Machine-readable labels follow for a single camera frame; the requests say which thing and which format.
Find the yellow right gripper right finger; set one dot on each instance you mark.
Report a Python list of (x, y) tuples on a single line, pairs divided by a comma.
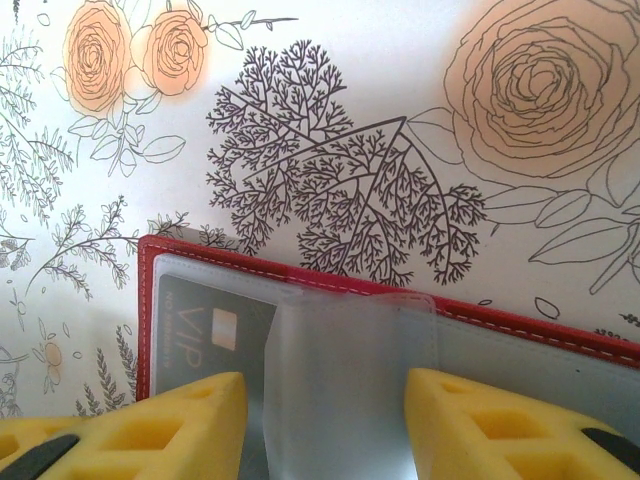
[(500, 435)]

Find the floral print table cover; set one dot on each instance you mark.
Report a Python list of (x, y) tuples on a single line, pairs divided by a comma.
[(350, 50)]

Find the red card holder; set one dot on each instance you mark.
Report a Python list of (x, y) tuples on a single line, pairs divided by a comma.
[(350, 350)]

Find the black credit card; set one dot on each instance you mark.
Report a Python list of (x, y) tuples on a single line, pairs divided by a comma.
[(190, 325)]

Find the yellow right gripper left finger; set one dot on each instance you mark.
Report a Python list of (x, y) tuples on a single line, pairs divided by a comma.
[(150, 440)]

